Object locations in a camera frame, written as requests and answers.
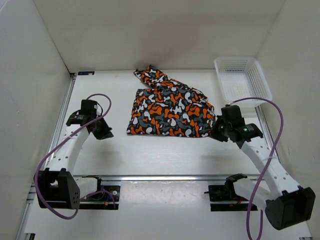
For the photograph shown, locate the aluminium rail frame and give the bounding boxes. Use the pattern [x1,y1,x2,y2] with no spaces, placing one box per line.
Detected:
[14,72,313,240]

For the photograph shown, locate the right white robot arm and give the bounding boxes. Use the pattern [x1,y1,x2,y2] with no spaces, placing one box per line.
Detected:
[207,105,316,230]

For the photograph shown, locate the white perforated plastic basket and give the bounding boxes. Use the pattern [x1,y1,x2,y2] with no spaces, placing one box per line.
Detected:
[214,57,273,110]

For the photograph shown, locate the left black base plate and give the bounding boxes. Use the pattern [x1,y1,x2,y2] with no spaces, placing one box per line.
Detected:
[79,181,121,211]

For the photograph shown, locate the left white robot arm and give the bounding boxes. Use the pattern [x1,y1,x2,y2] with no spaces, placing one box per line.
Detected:
[35,99,114,210]

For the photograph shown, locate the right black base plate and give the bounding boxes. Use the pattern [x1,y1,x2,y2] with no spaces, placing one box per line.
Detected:
[204,185,249,212]

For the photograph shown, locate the orange camouflage patterned shorts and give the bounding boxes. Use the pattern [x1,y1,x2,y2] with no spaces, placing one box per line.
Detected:
[126,65,216,138]

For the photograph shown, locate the blue label sticker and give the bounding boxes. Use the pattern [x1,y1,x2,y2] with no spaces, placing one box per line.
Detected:
[77,71,95,76]

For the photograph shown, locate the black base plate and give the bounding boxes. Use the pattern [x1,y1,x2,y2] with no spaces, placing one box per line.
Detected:
[204,185,249,212]
[79,181,121,211]

